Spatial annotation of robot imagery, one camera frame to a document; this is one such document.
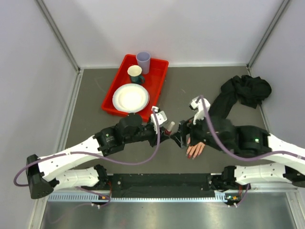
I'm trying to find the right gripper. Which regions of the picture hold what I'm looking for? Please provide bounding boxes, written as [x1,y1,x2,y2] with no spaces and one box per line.
[170,110,230,154]

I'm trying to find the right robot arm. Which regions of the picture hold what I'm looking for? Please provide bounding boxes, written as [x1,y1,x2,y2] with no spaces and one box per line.
[171,116,305,189]

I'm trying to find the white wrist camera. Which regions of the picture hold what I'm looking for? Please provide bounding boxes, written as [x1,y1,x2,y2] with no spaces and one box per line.
[150,106,168,133]
[189,96,205,125]

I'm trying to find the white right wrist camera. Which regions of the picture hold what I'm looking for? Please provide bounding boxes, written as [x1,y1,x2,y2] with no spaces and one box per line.
[189,96,205,125]

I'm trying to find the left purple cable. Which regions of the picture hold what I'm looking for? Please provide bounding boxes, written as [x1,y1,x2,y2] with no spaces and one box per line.
[13,109,160,187]

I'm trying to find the purple cable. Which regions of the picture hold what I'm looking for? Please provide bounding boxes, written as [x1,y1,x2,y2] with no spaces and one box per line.
[13,109,160,187]
[197,94,305,162]

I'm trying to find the white nail polish cap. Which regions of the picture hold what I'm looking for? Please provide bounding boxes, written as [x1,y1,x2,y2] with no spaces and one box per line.
[167,121,175,132]

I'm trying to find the red plastic tray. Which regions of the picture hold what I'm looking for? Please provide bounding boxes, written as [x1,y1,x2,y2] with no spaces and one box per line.
[101,54,169,122]

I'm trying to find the mannequin hand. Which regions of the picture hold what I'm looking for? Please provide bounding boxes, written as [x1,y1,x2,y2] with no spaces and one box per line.
[186,138,205,159]

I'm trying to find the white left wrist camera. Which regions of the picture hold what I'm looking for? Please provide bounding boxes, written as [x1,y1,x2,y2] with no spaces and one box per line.
[150,106,168,133]

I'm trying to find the red nail polish bottle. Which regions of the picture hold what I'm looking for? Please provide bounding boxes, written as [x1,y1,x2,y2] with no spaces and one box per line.
[165,129,172,135]

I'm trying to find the white paper plate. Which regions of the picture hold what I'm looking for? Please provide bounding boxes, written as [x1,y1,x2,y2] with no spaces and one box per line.
[112,83,150,113]

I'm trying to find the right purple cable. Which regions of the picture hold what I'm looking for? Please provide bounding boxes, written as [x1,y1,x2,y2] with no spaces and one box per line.
[197,94,305,162]

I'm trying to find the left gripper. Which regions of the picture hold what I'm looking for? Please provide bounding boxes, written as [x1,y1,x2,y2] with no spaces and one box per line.
[124,122,170,147]

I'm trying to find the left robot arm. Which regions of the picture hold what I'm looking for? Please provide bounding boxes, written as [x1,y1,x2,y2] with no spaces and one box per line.
[26,112,175,199]

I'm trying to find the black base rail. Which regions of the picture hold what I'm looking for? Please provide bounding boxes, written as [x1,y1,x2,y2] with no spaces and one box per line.
[109,174,214,198]

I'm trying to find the black sleeve cloth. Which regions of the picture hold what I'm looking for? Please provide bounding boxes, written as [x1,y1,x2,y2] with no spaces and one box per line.
[209,75,272,119]

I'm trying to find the lavender plastic cup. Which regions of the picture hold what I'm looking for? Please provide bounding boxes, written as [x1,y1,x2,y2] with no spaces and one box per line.
[136,52,151,74]

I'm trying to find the green mug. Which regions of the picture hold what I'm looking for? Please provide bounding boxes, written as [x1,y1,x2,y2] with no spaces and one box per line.
[129,74,145,84]

